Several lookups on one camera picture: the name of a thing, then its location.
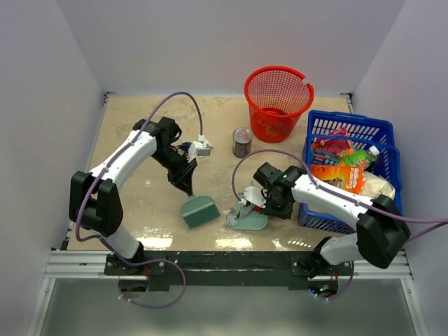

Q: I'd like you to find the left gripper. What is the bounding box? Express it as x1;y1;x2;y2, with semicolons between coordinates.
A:
152;146;198;195

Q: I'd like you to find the teal hand brush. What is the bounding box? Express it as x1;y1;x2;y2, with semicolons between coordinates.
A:
180;195;221;229

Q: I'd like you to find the teal dustpan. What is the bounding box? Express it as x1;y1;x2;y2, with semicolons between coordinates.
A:
236;203;269;230

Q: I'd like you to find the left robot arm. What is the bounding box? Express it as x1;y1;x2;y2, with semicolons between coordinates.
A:
69;117;197;274

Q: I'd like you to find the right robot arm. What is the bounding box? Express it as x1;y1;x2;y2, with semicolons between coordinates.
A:
253;162;411;277

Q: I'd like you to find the large grey paper scrap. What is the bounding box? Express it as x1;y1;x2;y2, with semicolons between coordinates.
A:
224;206;253;230

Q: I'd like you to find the blue toothpaste box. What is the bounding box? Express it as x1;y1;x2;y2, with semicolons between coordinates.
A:
311;150;341;166

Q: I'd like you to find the orange razor package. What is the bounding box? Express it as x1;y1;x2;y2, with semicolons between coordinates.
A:
310;164;364;195

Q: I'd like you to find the tin food can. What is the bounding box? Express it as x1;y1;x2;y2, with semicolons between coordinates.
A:
232;127;253;158

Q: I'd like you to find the pink packet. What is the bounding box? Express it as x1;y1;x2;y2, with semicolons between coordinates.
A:
316;127;354;158

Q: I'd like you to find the green drink bottle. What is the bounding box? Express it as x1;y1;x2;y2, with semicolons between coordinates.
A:
339;146;380;170

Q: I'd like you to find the crumpled beige bag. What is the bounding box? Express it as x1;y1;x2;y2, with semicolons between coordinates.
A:
360;171;396;200

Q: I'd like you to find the red mesh waste basket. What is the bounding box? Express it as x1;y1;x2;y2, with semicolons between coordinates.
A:
244;66;315;144

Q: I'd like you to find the blue plastic basket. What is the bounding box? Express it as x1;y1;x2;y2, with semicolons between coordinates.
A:
298;110;403;234

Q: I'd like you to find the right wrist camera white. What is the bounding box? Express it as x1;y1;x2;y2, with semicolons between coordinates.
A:
243;185;267;209

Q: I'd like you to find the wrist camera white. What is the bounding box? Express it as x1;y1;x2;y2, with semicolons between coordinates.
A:
243;185;267;209
188;134;214;162

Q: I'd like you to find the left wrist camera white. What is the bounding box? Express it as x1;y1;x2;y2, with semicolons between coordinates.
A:
188;134;214;162

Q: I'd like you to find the black base frame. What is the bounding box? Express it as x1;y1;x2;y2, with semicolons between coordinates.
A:
104;251;353;293

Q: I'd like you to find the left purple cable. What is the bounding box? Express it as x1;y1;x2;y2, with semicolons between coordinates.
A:
75;91;187;309

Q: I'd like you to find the purple cable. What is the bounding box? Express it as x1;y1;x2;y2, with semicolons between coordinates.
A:
231;149;448;302
75;91;187;309

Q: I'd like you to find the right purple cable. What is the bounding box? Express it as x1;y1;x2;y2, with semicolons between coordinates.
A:
231;149;448;302

